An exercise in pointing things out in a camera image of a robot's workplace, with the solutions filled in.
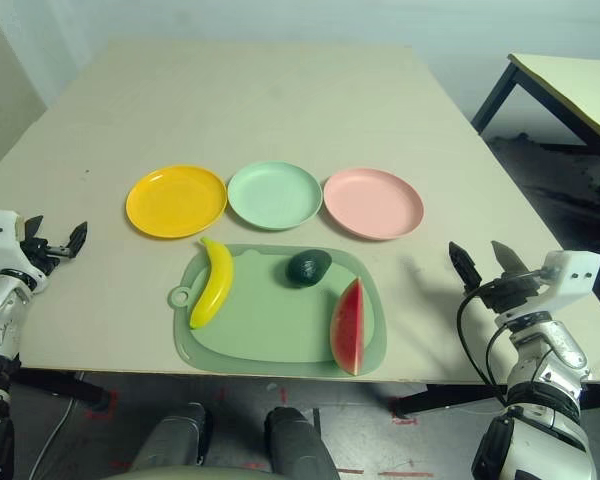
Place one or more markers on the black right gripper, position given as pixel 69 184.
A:
pixel 512 294

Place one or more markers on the yellow-topped side table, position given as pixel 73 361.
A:
pixel 570 80

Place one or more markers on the yellow plastic plate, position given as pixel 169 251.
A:
pixel 175 202

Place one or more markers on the pink plastic plate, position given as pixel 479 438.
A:
pixel 372 205

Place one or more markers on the dark green toy avocado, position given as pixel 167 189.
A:
pixel 307 269

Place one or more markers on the grey robot right leg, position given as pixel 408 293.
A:
pixel 300 445

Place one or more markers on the yellow toy banana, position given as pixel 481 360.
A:
pixel 217 285

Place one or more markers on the black table foot bar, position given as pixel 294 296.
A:
pixel 55 385
pixel 445 400

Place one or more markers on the red watermelon slice toy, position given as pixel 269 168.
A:
pixel 347 330

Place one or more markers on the green cutting board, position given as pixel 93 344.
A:
pixel 270 325

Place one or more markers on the mint green plastic plate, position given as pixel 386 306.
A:
pixel 275 195

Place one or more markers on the grey robot torso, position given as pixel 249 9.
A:
pixel 180 475

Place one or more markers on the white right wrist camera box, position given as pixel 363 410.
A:
pixel 575 272

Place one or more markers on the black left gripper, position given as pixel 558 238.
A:
pixel 37 250

